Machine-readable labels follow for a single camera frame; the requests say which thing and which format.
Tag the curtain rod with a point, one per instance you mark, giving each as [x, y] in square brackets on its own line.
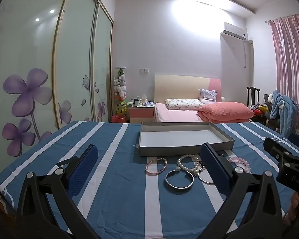
[284, 18]

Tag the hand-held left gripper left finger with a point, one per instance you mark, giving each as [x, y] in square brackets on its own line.
[83, 169]

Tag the red round container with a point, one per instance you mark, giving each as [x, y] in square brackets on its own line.
[118, 118]

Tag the white pipe cover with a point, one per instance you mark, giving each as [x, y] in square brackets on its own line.
[244, 54]

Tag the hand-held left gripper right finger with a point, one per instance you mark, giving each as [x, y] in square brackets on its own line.
[214, 169]

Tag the pink white nightstand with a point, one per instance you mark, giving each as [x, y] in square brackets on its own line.
[140, 114]

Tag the grey cardboard tray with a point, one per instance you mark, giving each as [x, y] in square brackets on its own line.
[179, 137]

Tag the white plush toy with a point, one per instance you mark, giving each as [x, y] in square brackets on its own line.
[270, 97]

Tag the colourful toys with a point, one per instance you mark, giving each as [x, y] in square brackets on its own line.
[260, 109]

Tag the wide silver bangle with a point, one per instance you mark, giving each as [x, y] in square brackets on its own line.
[175, 188]

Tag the white air conditioner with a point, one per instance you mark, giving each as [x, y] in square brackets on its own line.
[235, 32]

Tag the white patterned pillow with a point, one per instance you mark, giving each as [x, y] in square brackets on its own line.
[184, 103]

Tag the purple patterned pillow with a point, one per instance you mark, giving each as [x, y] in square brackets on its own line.
[208, 95]

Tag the blue fleece robe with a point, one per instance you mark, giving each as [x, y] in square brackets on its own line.
[281, 109]

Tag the blue white striped sheet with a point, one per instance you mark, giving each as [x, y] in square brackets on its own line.
[114, 179]

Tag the salmon pink quilt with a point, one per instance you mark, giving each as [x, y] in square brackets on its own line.
[224, 110]

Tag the cream pink headboard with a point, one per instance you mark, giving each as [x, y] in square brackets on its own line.
[177, 87]

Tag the white mug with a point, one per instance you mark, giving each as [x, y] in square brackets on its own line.
[137, 102]

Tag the floral glass wardrobe door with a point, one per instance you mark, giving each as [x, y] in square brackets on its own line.
[102, 67]
[74, 54]
[22, 67]

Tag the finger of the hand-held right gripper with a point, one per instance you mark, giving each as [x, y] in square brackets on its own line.
[272, 144]
[297, 140]

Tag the thin silver bangle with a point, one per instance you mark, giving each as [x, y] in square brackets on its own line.
[204, 182]

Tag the pink bed sheet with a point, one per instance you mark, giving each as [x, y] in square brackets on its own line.
[174, 115]

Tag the blue cloth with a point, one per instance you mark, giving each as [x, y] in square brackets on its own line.
[148, 103]

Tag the tissue box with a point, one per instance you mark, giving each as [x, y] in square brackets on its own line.
[144, 97]

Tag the pink curtain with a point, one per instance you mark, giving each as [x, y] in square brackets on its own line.
[291, 62]

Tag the wall switch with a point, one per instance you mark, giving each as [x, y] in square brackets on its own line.
[144, 70]

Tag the person's right hand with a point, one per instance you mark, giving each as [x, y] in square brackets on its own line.
[292, 205]

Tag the dark wooden chair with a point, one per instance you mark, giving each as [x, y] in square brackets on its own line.
[253, 97]

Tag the clear tube of plush toys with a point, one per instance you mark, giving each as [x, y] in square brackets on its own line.
[120, 89]

